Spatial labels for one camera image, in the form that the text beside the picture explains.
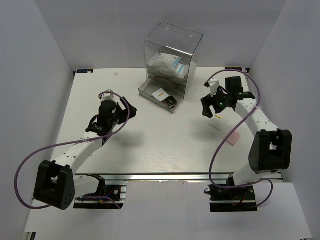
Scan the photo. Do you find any blue table corner label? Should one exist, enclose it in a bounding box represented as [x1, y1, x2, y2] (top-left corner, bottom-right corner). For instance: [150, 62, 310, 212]
[75, 69, 94, 74]
[224, 67, 243, 72]

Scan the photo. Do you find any clear acrylic makeup organizer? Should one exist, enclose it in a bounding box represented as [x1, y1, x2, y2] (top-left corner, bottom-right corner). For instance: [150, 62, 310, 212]
[138, 22, 204, 113]

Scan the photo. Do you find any pink sticky pad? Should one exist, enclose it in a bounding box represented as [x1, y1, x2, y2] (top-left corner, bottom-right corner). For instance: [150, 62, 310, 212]
[227, 131, 241, 146]

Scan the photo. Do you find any white pad with yellow stick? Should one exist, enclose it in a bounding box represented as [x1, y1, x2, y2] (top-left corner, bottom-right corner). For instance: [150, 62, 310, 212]
[152, 88, 169, 102]

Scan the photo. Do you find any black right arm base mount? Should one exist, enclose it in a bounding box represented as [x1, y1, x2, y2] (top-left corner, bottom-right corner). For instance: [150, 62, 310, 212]
[203, 184, 258, 213]

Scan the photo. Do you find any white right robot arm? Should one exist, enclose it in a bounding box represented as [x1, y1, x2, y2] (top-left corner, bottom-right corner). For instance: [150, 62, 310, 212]
[201, 76, 293, 200]

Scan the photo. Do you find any black gold compact case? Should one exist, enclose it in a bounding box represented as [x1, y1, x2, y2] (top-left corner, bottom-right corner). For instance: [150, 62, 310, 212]
[162, 96, 178, 109]

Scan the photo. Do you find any aluminium front rail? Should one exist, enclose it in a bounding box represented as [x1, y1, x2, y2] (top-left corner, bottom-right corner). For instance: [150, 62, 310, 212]
[76, 172, 284, 184]

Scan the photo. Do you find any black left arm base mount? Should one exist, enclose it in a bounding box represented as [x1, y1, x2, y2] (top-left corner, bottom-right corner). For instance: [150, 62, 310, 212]
[73, 174, 128, 210]

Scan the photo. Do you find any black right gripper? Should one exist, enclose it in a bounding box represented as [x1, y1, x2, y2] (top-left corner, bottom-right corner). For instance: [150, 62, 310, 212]
[200, 86, 228, 119]

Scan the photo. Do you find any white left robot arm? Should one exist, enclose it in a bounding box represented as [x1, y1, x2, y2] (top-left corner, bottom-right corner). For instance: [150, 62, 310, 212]
[33, 96, 137, 210]

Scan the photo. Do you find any blue table corner label left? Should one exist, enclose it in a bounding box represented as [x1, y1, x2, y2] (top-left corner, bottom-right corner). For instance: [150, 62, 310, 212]
[75, 69, 94, 74]

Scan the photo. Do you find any blue table corner label right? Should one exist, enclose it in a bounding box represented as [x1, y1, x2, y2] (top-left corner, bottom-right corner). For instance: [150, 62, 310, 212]
[224, 67, 243, 72]

